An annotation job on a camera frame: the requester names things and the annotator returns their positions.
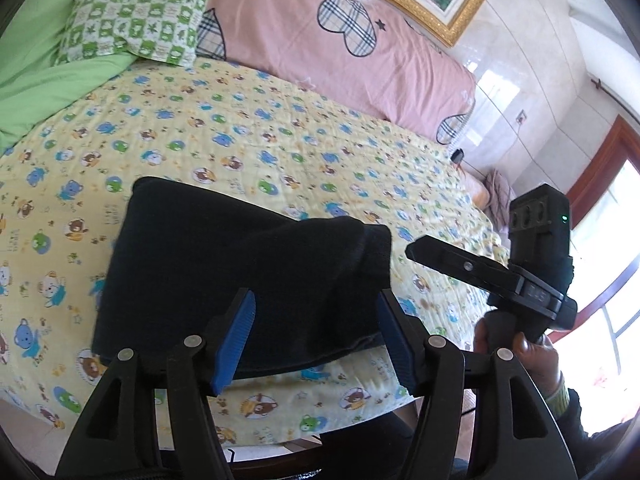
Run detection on green blanket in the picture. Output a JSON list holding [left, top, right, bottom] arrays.
[[0, 0, 138, 153]]

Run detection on black pants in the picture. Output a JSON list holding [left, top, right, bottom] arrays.
[[91, 176, 393, 381]]

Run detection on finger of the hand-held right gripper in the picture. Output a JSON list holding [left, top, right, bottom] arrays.
[[405, 234, 526, 302]]

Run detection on person's right forearm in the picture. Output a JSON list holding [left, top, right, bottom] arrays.
[[542, 372, 638, 480]]

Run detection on wooden window frame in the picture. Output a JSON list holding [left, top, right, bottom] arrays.
[[565, 114, 640, 346]]

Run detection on green checked pillow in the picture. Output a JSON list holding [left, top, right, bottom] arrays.
[[52, 0, 218, 68]]

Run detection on curtain rod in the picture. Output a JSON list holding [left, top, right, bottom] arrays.
[[590, 77, 640, 126]]

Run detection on pink duvet with plaid hearts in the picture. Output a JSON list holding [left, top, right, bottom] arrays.
[[122, 0, 477, 146]]

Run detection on pinkish crumpled cloth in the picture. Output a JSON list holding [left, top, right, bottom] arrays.
[[480, 169, 513, 226]]

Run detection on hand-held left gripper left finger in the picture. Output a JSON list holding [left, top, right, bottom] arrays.
[[55, 287, 258, 480]]

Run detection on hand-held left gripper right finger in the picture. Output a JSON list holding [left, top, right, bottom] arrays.
[[376, 287, 581, 480]]

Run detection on yellow bear print bed sheet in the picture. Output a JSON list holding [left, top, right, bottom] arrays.
[[0, 57, 511, 448]]

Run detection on person's right hand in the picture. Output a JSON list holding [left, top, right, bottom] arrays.
[[472, 317, 563, 397]]

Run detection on dark wooden bed frame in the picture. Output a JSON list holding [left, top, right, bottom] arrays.
[[155, 400, 481, 466]]

